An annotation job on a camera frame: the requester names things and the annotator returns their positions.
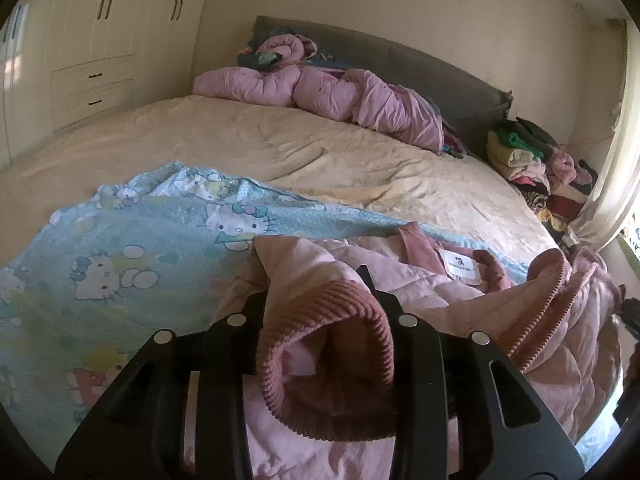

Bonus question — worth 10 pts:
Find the cream curtain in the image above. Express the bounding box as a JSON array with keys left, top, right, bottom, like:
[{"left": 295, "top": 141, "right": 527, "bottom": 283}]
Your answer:
[{"left": 570, "top": 20, "right": 640, "bottom": 251}]

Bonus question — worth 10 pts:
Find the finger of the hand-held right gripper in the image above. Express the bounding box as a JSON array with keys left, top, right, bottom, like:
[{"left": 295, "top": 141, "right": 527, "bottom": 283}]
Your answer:
[
  {"left": 611, "top": 297, "right": 640, "bottom": 341},
  {"left": 612, "top": 377, "right": 635, "bottom": 428}
]

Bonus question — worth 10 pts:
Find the pink quilted jacket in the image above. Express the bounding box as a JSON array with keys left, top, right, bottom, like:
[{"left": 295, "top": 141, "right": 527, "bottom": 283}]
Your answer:
[{"left": 182, "top": 222, "right": 626, "bottom": 480}]

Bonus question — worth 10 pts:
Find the grey headboard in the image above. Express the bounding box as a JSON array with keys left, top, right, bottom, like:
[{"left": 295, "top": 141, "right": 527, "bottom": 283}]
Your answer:
[{"left": 252, "top": 15, "right": 513, "bottom": 161}]

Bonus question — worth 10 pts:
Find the pink duvet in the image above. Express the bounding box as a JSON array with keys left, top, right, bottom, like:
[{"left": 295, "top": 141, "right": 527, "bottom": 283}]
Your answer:
[{"left": 192, "top": 32, "right": 446, "bottom": 156}]

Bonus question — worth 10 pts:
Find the light blue printed blanket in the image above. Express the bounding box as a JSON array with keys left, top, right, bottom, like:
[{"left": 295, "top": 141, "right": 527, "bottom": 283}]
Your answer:
[{"left": 0, "top": 160, "right": 531, "bottom": 461}]

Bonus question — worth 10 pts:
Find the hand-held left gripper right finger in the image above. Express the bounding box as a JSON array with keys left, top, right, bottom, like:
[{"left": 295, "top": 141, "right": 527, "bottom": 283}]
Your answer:
[{"left": 355, "top": 265, "right": 586, "bottom": 480}]

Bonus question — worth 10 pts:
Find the dark patterned pillow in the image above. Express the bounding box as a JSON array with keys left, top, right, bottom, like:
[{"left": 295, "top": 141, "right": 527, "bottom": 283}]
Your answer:
[{"left": 315, "top": 50, "right": 361, "bottom": 72}]

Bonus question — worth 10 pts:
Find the dark green garment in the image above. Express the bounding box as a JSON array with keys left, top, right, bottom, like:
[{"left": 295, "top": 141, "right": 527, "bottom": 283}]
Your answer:
[{"left": 237, "top": 45, "right": 296, "bottom": 68}]

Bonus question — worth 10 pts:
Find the cream wardrobe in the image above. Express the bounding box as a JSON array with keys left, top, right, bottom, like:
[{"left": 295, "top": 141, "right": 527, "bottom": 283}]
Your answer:
[{"left": 0, "top": 0, "right": 211, "bottom": 171}]

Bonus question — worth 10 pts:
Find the multicoloured cloth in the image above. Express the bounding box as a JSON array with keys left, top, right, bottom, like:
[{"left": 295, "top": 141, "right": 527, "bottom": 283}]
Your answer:
[{"left": 440, "top": 115, "right": 468, "bottom": 158}]

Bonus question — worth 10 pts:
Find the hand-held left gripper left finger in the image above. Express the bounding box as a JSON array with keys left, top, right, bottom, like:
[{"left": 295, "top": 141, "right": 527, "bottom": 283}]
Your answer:
[{"left": 55, "top": 290, "right": 271, "bottom": 480}]

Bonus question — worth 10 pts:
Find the beige bed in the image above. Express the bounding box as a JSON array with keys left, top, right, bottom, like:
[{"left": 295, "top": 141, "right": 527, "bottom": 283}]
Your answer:
[{"left": 0, "top": 92, "right": 561, "bottom": 261}]

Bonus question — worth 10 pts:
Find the pile of folded clothes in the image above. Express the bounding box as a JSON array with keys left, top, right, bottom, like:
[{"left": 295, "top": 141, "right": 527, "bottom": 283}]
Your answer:
[{"left": 487, "top": 117, "right": 601, "bottom": 246}]

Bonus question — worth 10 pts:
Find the cream wardrobe drawer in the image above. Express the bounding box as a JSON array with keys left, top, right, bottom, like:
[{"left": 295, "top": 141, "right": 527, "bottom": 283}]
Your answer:
[
  {"left": 52, "top": 80, "right": 137, "bottom": 123},
  {"left": 50, "top": 55, "right": 138, "bottom": 93}
]

